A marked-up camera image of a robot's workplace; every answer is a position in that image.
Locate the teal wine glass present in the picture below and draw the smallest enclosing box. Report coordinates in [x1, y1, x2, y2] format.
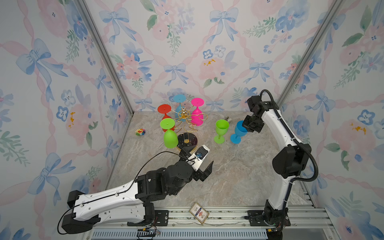
[173, 94, 187, 113]

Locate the blue wine glass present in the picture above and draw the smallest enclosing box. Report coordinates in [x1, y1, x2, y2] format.
[230, 121, 248, 144]

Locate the green wine glass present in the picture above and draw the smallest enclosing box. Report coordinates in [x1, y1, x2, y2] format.
[160, 118, 179, 149]
[214, 120, 230, 144]

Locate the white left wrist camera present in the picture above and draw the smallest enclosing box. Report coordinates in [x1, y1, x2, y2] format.
[186, 145, 210, 172]

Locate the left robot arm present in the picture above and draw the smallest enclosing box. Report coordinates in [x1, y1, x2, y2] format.
[58, 161, 213, 234]

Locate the gold wine glass rack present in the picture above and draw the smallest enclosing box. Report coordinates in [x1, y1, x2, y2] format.
[174, 107, 206, 150]

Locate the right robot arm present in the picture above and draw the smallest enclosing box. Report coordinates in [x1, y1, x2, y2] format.
[243, 96, 318, 232]

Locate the diamond label card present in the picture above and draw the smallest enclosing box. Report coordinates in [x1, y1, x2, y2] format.
[189, 203, 210, 224]

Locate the pink wine glass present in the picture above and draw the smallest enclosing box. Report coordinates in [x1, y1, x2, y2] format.
[191, 98, 205, 126]

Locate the rainbow flower plush toy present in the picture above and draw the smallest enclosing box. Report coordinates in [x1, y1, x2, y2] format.
[135, 129, 146, 136]

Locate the red wine glass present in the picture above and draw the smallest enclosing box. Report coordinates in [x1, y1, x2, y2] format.
[158, 104, 175, 132]

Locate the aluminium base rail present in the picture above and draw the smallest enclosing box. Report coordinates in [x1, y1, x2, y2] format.
[77, 205, 340, 240]

